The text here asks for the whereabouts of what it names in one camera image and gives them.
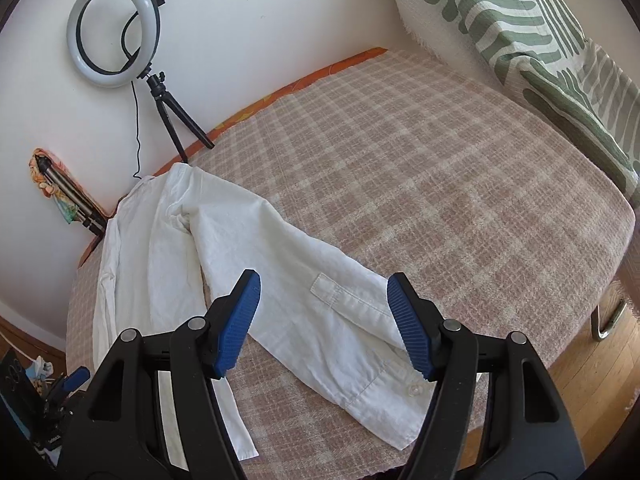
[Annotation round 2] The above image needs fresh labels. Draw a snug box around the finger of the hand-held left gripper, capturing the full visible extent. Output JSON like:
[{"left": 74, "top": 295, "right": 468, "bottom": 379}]
[{"left": 47, "top": 366, "right": 92, "bottom": 413}]

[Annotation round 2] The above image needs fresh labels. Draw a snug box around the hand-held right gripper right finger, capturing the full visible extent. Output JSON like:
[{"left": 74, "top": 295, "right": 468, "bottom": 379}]
[{"left": 387, "top": 272, "right": 586, "bottom": 480}]

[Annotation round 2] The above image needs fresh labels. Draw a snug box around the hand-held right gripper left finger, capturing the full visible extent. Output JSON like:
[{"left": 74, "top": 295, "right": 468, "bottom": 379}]
[{"left": 57, "top": 269, "right": 263, "bottom": 480}]

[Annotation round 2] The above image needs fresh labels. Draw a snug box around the white shirt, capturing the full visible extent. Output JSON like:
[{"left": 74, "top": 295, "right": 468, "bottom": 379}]
[{"left": 92, "top": 162, "right": 441, "bottom": 463}]

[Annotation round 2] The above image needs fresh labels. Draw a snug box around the crumpled white tissue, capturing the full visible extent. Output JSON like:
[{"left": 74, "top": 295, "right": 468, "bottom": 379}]
[{"left": 27, "top": 357, "right": 54, "bottom": 386}]

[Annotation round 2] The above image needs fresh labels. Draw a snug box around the beige plaid blanket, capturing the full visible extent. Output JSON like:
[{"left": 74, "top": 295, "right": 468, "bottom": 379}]
[{"left": 65, "top": 50, "right": 636, "bottom": 480}]

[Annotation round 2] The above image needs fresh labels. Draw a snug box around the grey folded tripod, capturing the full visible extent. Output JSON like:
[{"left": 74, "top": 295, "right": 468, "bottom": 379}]
[{"left": 40, "top": 157, "right": 108, "bottom": 236}]

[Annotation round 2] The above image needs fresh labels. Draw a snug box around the metal bed leg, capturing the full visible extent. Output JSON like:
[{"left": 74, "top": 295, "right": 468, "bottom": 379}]
[{"left": 591, "top": 297, "right": 627, "bottom": 343}]

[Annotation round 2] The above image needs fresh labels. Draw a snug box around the colourful floral cloth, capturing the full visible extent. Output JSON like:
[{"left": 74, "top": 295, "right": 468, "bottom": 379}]
[{"left": 30, "top": 148, "right": 76, "bottom": 223}]

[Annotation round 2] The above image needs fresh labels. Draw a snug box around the green leaf patterned cushion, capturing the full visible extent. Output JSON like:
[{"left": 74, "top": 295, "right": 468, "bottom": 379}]
[{"left": 380, "top": 0, "right": 640, "bottom": 206}]

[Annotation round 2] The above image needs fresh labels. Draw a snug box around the black ring light cable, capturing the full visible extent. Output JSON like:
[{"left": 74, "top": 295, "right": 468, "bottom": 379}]
[{"left": 120, "top": 10, "right": 143, "bottom": 181}]

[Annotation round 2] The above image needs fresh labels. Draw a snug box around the black ring light tripod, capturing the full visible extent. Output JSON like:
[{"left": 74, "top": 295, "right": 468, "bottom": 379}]
[{"left": 137, "top": 70, "right": 216, "bottom": 163}]

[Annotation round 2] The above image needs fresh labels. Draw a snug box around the white ring light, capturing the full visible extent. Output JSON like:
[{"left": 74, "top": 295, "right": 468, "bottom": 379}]
[{"left": 66, "top": 0, "right": 166, "bottom": 88}]

